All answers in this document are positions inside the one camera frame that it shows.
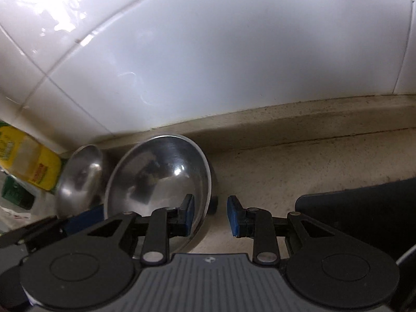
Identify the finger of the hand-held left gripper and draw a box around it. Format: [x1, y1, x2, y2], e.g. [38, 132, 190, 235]
[0, 206, 105, 251]

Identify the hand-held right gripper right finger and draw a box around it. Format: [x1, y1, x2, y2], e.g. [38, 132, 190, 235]
[227, 195, 337, 265]

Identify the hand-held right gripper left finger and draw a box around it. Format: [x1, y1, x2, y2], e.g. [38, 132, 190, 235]
[86, 194, 196, 265]

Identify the green yellow label sauce bottle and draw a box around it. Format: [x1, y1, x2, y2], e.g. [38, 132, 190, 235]
[0, 120, 62, 210]

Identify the black glass gas stove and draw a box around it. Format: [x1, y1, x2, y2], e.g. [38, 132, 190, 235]
[295, 178, 416, 264]

